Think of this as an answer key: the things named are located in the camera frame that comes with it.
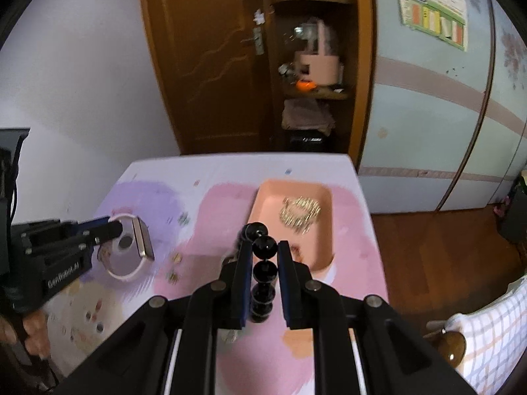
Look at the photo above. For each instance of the checked cloth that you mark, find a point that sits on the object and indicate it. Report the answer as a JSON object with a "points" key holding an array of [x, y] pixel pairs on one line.
{"points": [[494, 337]]}

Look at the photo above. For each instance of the brown wooden shelf unit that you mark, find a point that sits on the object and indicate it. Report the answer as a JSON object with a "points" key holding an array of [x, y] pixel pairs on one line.
{"points": [[364, 70]]}

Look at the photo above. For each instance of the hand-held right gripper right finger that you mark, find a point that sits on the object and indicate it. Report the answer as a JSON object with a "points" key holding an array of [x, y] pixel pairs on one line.
{"points": [[288, 286]]}

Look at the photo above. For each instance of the pastel printed tablecloth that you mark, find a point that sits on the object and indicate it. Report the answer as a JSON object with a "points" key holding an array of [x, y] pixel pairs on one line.
{"points": [[222, 197]]}

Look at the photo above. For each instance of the folded brown towel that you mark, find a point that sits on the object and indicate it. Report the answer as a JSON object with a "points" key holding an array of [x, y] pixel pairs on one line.
{"points": [[306, 115]]}

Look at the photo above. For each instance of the person's left hand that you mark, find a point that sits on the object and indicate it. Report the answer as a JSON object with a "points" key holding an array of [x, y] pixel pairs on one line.
{"points": [[36, 333]]}

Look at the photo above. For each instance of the black box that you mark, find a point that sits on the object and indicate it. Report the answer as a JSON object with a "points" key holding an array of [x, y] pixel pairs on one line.
{"points": [[308, 142]]}

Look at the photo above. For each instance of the small gold earring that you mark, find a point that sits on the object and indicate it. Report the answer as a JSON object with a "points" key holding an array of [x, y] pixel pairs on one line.
{"points": [[172, 276], [177, 257]]}

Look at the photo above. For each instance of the pink plastic container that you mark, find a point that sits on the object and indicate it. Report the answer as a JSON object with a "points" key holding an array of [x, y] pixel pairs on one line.
{"points": [[321, 66]]}

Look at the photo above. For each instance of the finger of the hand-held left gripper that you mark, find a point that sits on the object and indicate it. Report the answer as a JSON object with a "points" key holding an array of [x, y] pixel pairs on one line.
{"points": [[108, 232], [94, 223]]}

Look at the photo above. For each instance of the dark bin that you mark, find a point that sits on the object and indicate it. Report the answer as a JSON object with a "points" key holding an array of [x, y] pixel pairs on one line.
{"points": [[514, 214]]}

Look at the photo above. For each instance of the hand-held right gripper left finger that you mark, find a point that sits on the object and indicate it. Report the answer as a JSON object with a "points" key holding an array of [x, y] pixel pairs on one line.
{"points": [[245, 286]]}

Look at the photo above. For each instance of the pale blue wardrobe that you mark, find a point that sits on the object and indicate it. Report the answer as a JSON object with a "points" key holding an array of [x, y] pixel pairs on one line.
{"points": [[428, 111]]}

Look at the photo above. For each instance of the small orange object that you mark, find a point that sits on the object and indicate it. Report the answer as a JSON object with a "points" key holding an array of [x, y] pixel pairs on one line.
{"points": [[306, 85]]}

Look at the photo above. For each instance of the pink plastic tray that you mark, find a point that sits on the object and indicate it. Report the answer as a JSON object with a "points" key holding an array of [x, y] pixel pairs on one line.
{"points": [[267, 210]]}

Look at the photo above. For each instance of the wall poster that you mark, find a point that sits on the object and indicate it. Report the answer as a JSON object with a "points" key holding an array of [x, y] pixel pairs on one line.
{"points": [[432, 4]]}

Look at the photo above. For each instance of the brown wooden door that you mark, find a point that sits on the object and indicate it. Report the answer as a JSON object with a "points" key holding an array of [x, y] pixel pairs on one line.
{"points": [[197, 57]]}

